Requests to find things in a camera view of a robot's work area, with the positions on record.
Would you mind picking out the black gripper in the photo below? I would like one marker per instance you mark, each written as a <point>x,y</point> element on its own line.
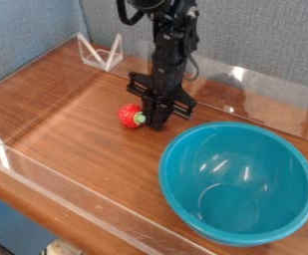
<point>163,97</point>

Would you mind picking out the red toy strawberry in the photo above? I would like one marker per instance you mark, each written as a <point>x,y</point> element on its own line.
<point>131,116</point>

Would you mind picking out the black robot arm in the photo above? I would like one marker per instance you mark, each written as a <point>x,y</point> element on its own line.
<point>175,40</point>

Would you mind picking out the blue plastic bowl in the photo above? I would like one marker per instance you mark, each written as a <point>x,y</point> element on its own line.
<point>234,181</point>

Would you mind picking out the clear acrylic back barrier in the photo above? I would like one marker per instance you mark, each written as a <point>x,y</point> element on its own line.
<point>264,99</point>

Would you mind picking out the clear acrylic barrier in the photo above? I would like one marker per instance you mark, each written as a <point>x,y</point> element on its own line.
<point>26,177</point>
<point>264,99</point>

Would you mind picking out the clear acrylic front barrier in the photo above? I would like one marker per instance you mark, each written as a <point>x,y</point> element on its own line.
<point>26,177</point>

